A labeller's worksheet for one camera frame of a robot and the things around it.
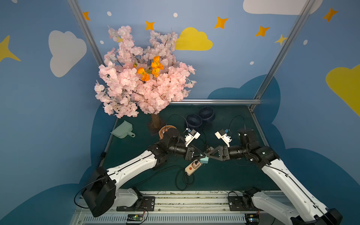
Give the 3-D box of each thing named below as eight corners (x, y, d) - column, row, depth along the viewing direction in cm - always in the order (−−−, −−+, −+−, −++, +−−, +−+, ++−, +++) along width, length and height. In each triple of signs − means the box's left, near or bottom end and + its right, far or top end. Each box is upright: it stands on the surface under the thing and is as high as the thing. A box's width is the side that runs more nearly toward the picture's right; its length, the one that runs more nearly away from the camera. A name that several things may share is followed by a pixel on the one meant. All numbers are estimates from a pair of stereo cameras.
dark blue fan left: (186, 132, 106) (187, 125, 99) (186, 121, 113) (186, 113, 106) (201, 132, 106) (202, 125, 99) (199, 121, 114) (201, 113, 106)
